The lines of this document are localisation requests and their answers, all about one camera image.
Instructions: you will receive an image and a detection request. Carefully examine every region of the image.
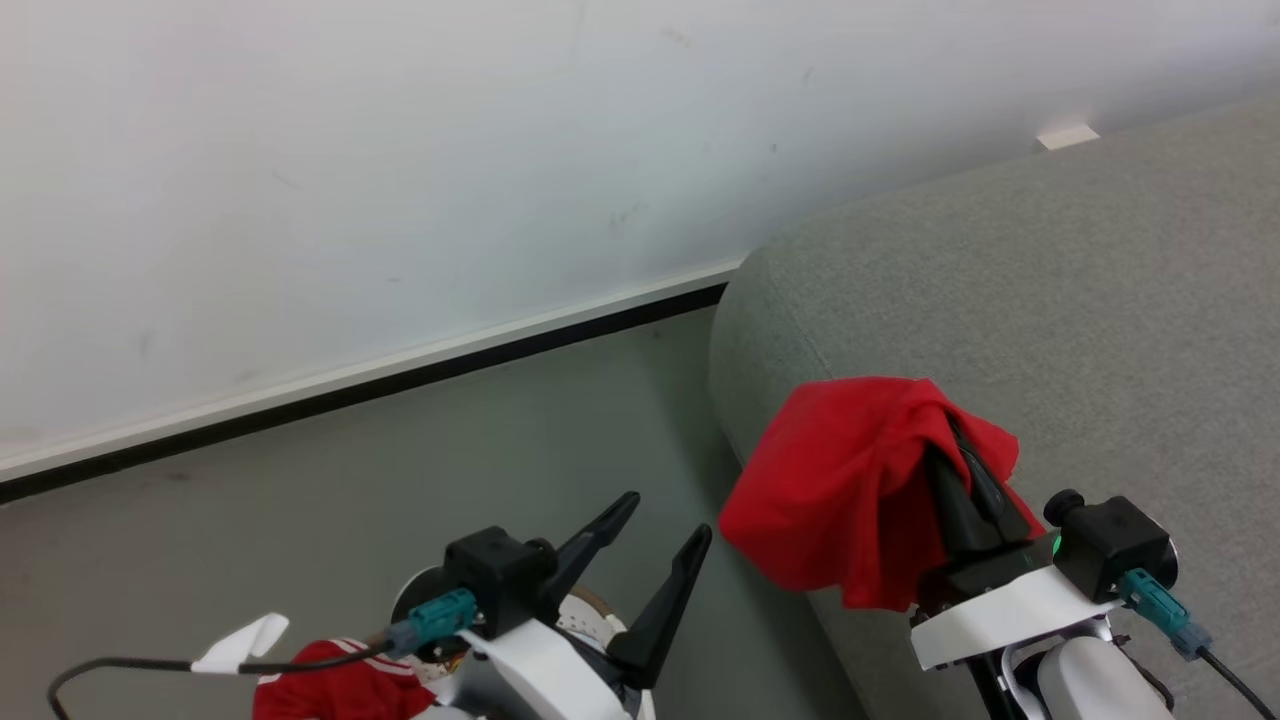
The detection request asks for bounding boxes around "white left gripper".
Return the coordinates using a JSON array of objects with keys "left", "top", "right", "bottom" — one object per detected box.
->
[{"left": 438, "top": 491, "right": 714, "bottom": 720}]

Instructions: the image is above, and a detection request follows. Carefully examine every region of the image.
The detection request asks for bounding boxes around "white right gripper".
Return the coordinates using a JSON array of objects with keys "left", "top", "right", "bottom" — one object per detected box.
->
[{"left": 909, "top": 418, "right": 1123, "bottom": 672}]

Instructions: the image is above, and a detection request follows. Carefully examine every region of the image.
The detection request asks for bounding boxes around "plain red garment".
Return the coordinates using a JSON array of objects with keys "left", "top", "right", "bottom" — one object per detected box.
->
[{"left": 718, "top": 376, "right": 1047, "bottom": 612}]

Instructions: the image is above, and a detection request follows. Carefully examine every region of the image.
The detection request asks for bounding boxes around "white perforated laundry basket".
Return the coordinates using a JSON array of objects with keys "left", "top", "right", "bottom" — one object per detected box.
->
[{"left": 553, "top": 587, "right": 635, "bottom": 653}]

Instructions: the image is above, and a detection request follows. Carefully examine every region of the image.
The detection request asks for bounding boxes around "grey fabric sofa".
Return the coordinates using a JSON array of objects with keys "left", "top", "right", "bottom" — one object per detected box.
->
[{"left": 708, "top": 92, "right": 1280, "bottom": 720}]

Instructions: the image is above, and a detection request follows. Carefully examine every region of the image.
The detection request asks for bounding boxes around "red white-striped garment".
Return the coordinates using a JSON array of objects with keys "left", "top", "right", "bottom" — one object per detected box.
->
[{"left": 251, "top": 638, "right": 471, "bottom": 720}]

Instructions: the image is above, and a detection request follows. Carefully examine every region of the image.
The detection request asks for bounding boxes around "black white baseboard strip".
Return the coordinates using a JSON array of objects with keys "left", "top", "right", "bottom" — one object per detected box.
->
[{"left": 0, "top": 258, "right": 746, "bottom": 505}]

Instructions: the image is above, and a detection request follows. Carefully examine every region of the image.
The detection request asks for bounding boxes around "teal left camera connector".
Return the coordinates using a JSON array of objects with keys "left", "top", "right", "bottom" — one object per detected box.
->
[{"left": 385, "top": 587, "right": 479, "bottom": 660}]

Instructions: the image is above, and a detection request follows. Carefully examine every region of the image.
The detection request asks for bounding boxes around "teal camera connector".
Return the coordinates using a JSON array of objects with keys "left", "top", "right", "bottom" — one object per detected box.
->
[
  {"left": 385, "top": 587, "right": 479, "bottom": 660},
  {"left": 1117, "top": 567, "right": 1214, "bottom": 662}
]

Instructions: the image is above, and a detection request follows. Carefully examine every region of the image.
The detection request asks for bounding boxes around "teal right camera connector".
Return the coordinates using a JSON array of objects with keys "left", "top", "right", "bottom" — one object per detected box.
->
[{"left": 1117, "top": 567, "right": 1214, "bottom": 662}]

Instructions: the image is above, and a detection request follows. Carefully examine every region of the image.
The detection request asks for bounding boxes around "black right camera cable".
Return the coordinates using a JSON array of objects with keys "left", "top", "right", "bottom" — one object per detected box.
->
[{"left": 1196, "top": 648, "right": 1278, "bottom": 720}]

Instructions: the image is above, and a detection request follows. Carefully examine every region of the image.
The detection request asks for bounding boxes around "black camera cable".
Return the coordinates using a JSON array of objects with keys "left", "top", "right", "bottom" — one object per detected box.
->
[
  {"left": 46, "top": 645, "right": 393, "bottom": 720},
  {"left": 1196, "top": 648, "right": 1278, "bottom": 720}
]

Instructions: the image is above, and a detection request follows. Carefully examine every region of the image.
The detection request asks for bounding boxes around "white cable tag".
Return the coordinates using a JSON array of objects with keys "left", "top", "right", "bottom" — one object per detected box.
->
[{"left": 189, "top": 612, "right": 291, "bottom": 675}]

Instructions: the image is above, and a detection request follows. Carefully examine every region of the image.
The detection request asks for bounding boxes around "black left camera cable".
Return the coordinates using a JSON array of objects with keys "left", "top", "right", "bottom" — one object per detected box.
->
[{"left": 46, "top": 645, "right": 393, "bottom": 720}]

